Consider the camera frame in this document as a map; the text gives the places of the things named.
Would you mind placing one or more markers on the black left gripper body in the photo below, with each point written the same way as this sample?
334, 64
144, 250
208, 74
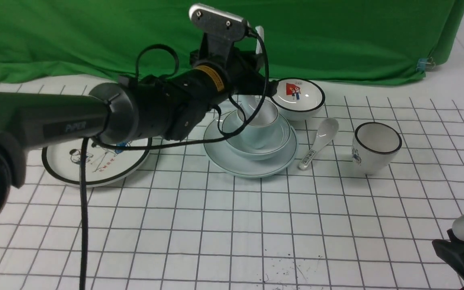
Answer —
214, 80

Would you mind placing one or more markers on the plain white ceramic spoon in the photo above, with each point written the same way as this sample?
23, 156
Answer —
255, 87

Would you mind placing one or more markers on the pale green ceramic cup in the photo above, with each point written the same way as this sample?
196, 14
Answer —
258, 131

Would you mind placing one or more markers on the pale green ceramic bowl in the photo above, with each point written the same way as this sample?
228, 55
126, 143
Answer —
277, 142

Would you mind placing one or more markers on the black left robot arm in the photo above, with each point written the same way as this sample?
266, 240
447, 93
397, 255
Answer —
168, 106

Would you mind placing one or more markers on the white bowl with red picture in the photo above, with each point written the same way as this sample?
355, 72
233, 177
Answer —
298, 99

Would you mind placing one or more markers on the pale green ceramic plate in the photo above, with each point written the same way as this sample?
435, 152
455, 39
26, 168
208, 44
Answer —
234, 157

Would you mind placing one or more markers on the green backdrop cloth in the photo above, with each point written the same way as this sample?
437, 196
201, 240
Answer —
376, 42

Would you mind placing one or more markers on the white printed ceramic spoon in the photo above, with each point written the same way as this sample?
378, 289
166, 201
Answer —
325, 134

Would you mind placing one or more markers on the white black-rimmed cup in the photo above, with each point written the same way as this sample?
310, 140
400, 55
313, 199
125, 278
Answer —
374, 147

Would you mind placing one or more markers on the blue binder clip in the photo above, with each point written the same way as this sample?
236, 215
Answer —
425, 64

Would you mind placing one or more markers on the white plate with children picture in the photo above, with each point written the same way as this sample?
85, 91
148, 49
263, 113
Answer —
102, 166

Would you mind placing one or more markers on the grey wrist camera on left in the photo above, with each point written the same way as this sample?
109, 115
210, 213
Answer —
221, 29

